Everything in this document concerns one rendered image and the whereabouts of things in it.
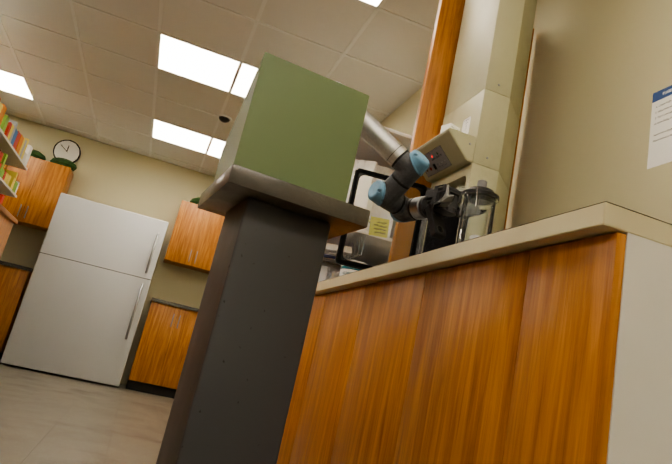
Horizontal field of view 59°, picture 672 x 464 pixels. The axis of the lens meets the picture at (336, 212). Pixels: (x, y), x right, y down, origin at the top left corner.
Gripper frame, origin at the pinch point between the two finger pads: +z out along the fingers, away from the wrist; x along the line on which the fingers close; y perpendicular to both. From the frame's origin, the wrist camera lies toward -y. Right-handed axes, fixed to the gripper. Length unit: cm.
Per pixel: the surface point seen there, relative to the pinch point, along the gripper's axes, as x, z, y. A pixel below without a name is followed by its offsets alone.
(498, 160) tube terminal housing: 30.8, -22.5, 31.1
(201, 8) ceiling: -42, -229, 150
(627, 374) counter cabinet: -28, 70, -46
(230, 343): -68, 10, -54
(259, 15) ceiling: -13, -203, 149
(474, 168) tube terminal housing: 22.1, -24.8, 25.0
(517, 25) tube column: 30, -23, 88
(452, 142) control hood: 13.6, -29.2, 32.7
